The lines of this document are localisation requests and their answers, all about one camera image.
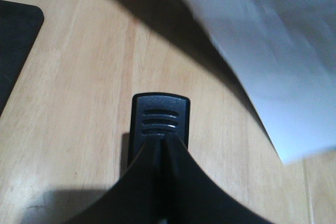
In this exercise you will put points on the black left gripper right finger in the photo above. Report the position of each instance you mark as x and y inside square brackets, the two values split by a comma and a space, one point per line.
[191, 196]

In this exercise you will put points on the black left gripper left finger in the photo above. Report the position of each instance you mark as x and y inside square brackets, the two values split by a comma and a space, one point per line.
[135, 198]

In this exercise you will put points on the white paper sheets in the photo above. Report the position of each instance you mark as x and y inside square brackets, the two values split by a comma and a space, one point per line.
[283, 54]

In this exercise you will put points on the black monitor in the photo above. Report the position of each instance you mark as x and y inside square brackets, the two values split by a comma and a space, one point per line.
[20, 25]

